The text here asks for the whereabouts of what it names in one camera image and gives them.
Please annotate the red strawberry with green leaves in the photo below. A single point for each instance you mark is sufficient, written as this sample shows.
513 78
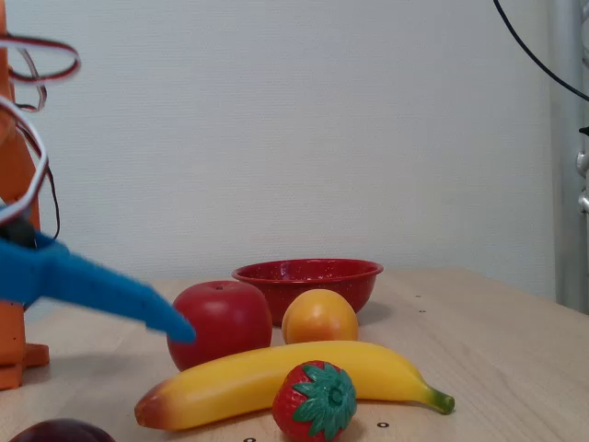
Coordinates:
294 410

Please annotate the red apple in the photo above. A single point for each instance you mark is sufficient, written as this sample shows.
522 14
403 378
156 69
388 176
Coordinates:
230 317

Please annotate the grey metal pole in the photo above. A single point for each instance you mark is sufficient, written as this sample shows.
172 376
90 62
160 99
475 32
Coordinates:
568 184

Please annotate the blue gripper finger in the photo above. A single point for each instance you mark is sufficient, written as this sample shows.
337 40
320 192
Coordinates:
101 294

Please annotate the silver metal fitting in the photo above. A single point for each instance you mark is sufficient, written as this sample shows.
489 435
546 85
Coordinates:
583 184

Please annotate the round orange apricot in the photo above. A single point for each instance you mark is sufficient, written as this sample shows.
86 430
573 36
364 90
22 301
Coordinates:
319 320

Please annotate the dark purple plum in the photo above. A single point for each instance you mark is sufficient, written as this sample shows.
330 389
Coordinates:
60 433

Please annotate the yellow banana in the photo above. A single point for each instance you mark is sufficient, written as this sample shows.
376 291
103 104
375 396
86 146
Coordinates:
221 391

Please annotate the red speckled enamel bowl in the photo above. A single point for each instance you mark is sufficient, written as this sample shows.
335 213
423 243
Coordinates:
322 283

